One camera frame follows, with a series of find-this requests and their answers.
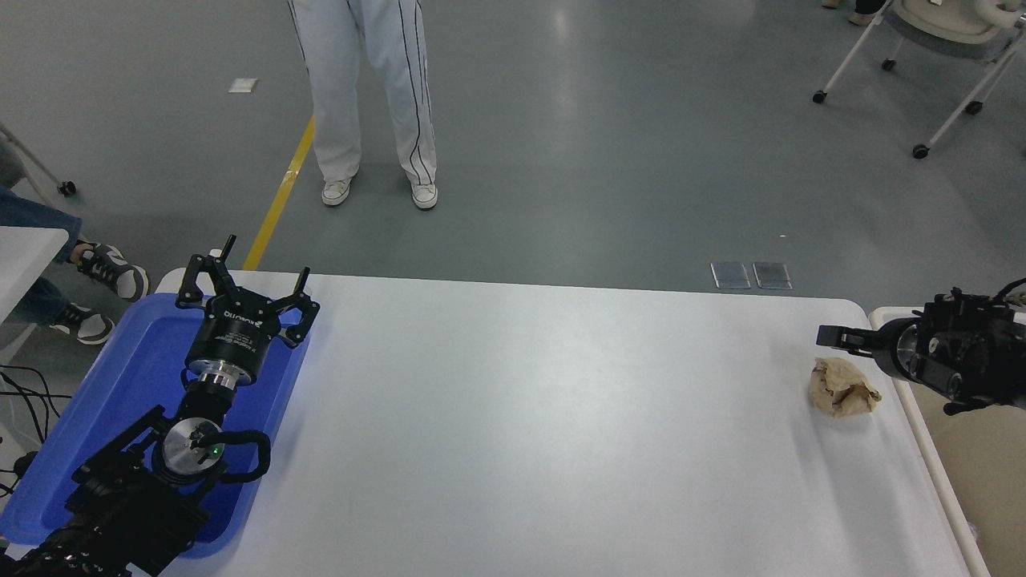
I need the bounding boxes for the tan paper ball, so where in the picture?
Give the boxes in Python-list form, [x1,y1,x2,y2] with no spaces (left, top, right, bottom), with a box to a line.
[808,357,883,419]

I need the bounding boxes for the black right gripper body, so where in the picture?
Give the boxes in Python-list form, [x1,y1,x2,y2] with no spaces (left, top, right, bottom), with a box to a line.
[870,318,903,377]

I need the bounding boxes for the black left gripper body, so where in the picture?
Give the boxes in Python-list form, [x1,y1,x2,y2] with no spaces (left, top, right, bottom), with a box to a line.
[185,293,282,382]

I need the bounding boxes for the standing person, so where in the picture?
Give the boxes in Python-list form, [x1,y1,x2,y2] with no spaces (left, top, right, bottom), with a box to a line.
[287,0,440,211]

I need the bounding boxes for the metal floor plate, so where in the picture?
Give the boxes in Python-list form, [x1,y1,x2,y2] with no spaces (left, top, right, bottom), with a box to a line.
[710,261,752,290]
[752,261,794,291]

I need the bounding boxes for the large pale bin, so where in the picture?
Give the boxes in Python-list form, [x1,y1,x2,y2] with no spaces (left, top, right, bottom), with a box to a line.
[868,306,1026,577]

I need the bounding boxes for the blue plastic tray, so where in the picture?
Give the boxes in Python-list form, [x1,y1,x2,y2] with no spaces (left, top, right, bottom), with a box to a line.
[0,293,312,559]

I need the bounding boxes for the distant person's feet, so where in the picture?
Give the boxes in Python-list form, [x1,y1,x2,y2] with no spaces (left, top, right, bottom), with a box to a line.
[821,0,887,26]

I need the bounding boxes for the black cable loops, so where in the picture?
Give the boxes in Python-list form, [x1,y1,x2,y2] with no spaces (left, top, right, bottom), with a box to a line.
[0,364,63,446]

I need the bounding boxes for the seated person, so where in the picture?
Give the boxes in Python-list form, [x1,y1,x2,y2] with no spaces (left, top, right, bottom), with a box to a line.
[0,186,150,346]

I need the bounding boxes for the small white side table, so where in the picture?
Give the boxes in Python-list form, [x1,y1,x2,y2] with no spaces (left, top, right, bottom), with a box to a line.
[0,227,70,363]

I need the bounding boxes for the white wheeled chair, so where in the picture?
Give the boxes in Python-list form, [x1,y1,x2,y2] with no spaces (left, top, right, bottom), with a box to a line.
[811,0,1026,160]

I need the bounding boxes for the grey chair leg with caster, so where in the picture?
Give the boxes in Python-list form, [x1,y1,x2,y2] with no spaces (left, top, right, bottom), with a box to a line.
[0,124,78,198]

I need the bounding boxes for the black cable plug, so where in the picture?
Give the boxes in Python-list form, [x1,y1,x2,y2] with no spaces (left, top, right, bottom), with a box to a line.
[0,450,39,496]

